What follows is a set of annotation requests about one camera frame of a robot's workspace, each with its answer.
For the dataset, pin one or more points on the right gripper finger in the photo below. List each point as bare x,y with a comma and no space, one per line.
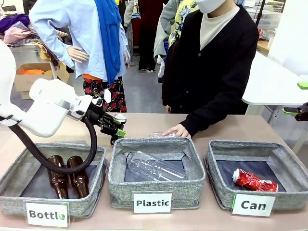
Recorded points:
300,113
303,85

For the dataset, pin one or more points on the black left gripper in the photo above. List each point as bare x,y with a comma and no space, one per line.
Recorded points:
95,113

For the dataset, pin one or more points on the black drink can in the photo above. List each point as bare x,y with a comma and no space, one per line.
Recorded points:
121,117

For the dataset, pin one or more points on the small clear plastic wrapper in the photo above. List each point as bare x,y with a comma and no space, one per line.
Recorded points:
157,134

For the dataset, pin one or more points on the clear plastic bottle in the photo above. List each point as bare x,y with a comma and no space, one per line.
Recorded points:
154,166

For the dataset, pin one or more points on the brown glass bottle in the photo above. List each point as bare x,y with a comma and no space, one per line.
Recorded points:
80,179
59,180

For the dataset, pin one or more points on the crushed red can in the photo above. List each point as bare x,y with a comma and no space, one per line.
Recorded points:
252,181

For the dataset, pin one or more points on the person's left forearm black sleeve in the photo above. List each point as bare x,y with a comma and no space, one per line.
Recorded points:
211,115

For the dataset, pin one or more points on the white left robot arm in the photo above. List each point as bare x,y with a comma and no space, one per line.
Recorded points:
45,113

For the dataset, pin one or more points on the grey fabric basket labelled Plastic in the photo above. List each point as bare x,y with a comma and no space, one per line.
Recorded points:
156,190

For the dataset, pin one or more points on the grey fabric basket labelled Can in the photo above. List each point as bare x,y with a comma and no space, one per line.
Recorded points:
288,199

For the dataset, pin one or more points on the white Can label sign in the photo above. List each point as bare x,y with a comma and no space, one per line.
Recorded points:
253,205

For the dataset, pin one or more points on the grey fabric basket labelled Bottle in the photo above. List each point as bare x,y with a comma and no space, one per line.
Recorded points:
14,199

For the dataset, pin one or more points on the person's left hand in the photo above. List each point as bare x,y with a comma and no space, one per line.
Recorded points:
179,131

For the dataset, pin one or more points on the black red floral skirt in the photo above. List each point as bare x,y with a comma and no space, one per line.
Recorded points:
118,96

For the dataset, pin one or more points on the white side table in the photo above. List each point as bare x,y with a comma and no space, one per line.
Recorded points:
272,84

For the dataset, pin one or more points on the black stand pole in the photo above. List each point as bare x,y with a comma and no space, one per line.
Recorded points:
260,13

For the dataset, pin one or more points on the white Plastic label sign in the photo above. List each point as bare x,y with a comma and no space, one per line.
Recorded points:
152,203

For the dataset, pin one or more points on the blue scarf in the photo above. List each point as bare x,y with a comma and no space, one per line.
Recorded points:
109,36

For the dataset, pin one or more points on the person in black cardigan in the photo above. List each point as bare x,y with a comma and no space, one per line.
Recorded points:
211,72

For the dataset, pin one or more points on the mannequin in light blue shirt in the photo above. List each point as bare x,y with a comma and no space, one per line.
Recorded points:
79,36

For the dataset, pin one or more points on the background person in dark clothes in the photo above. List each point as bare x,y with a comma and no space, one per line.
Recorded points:
148,36

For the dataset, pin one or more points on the orange cloth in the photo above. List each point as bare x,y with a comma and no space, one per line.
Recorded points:
33,71

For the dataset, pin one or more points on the brown cardboard box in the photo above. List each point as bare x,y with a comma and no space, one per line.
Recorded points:
26,79

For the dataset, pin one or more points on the grey hanging garment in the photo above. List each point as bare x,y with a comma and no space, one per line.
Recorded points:
161,36

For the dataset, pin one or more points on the white Bottle label sign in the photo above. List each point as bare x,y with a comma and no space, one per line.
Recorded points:
47,214

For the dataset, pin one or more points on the white face mask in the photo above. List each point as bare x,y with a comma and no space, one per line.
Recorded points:
209,4

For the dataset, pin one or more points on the yellow floral garment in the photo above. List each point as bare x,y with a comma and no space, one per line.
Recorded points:
181,21

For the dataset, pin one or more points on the pile of purple pink clothes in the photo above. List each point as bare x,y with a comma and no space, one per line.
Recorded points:
16,29

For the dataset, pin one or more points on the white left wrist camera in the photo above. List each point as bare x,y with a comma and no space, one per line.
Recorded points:
107,95

